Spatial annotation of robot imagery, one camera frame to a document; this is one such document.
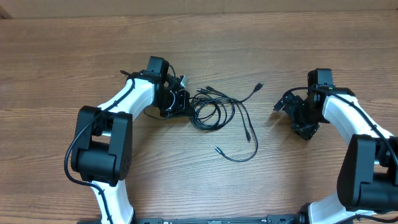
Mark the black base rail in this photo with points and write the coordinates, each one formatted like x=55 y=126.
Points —
x=270 y=219

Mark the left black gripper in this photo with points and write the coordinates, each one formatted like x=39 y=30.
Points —
x=183 y=104

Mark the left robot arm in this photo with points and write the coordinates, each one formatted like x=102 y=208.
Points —
x=100 y=154

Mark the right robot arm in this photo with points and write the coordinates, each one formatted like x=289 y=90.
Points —
x=366 y=186

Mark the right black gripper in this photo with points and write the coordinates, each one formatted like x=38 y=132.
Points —
x=306 y=130

